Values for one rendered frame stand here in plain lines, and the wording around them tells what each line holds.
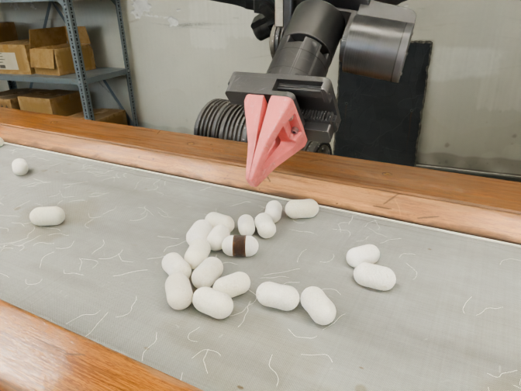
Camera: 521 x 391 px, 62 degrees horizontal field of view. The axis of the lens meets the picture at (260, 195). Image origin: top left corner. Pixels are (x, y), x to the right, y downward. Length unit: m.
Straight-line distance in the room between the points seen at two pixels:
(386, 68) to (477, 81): 1.93
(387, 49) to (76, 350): 0.36
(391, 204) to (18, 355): 0.38
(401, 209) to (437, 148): 1.95
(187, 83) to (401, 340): 2.56
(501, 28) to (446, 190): 1.85
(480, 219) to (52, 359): 0.41
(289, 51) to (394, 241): 0.22
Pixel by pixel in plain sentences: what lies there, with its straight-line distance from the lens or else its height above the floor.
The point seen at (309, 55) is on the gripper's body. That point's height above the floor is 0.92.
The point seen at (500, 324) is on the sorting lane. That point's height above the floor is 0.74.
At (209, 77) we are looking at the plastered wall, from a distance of 2.72.
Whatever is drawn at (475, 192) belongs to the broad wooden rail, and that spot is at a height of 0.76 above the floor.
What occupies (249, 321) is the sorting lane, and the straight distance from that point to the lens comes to 0.36.
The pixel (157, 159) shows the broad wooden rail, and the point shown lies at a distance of 0.66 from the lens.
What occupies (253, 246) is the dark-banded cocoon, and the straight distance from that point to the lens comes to 0.42.
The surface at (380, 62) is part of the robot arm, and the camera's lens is 0.45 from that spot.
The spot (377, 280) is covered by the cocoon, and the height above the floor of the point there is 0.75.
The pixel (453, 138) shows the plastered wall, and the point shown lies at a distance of 2.44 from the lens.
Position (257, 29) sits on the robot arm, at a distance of 1.41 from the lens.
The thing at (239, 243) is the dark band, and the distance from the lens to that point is 0.42.
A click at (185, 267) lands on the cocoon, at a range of 0.39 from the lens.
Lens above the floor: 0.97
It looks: 25 degrees down
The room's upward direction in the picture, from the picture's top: 1 degrees counter-clockwise
